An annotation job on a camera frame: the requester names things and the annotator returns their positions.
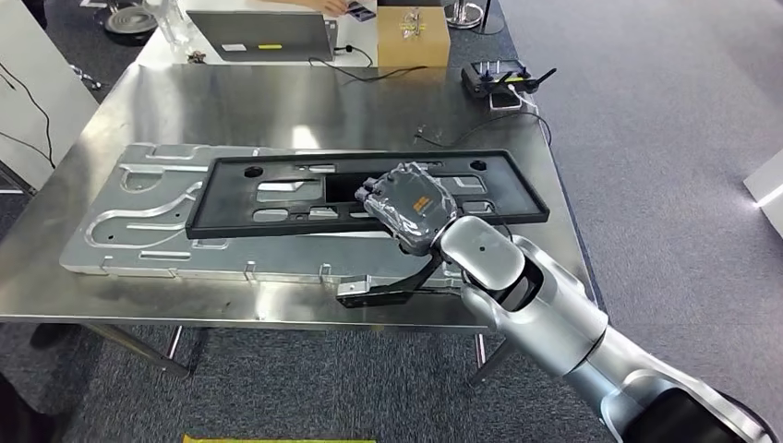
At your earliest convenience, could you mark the grey round disc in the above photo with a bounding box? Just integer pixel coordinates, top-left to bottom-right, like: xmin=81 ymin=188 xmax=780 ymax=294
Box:
xmin=102 ymin=5 xmax=159 ymax=35

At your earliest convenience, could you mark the black laptop cable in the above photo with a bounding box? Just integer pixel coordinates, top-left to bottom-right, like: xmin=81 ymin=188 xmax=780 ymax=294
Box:
xmin=307 ymin=45 xmax=429 ymax=84

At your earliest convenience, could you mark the white cable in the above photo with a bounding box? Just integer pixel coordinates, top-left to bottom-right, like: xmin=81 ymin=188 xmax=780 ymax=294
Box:
xmin=506 ymin=84 xmax=541 ymax=116

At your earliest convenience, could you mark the grey laptop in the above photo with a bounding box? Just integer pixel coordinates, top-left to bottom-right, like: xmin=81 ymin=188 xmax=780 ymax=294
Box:
xmin=186 ymin=8 xmax=339 ymax=65

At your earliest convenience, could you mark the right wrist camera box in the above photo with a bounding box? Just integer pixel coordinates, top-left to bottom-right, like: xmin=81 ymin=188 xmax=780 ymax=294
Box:
xmin=336 ymin=253 xmax=448 ymax=309

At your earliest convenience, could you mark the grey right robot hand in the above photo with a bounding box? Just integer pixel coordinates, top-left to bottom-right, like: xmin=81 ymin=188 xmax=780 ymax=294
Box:
xmin=355 ymin=162 xmax=460 ymax=257

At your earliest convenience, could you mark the brown cardboard box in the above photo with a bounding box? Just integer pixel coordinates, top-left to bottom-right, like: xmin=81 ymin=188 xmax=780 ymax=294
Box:
xmin=376 ymin=6 xmax=452 ymax=68

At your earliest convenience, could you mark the black cable on workbench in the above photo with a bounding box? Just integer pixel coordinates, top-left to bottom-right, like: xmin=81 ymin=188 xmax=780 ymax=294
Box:
xmin=413 ymin=112 xmax=554 ymax=150

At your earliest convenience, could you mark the stainless steel workbench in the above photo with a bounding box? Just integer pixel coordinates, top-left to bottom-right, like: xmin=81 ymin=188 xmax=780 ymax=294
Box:
xmin=0 ymin=61 xmax=608 ymax=389

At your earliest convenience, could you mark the white cabinet panel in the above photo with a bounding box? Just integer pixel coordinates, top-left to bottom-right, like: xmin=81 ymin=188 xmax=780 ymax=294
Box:
xmin=0 ymin=0 xmax=101 ymax=192

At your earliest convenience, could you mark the clear plastic bottle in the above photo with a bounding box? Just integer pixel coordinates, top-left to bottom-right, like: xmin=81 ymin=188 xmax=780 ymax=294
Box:
xmin=143 ymin=0 xmax=191 ymax=49

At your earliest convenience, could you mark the black plastic plate part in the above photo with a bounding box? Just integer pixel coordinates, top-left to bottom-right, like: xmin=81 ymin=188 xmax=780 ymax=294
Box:
xmin=185 ymin=150 xmax=550 ymax=241

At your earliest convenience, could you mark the white desk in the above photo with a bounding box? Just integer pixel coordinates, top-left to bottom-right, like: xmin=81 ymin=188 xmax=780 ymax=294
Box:
xmin=134 ymin=0 xmax=380 ymax=67

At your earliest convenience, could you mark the silver stamped metal panel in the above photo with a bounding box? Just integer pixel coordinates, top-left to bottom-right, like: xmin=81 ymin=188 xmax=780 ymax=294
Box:
xmin=59 ymin=142 xmax=490 ymax=293

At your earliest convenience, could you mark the chrome stand base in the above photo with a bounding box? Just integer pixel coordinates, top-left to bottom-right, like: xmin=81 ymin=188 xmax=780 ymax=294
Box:
xmin=444 ymin=0 xmax=488 ymax=30

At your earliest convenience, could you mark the white pillar with light strips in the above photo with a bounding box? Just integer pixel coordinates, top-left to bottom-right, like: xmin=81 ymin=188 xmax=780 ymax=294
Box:
xmin=742 ymin=164 xmax=783 ymax=240

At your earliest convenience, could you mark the person's hand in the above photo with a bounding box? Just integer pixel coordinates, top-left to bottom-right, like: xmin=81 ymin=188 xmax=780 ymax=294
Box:
xmin=299 ymin=0 xmax=350 ymax=18

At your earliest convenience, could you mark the white-edged smartphone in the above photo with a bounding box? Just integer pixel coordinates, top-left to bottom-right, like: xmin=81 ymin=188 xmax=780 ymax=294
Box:
xmin=488 ymin=90 xmax=524 ymax=113

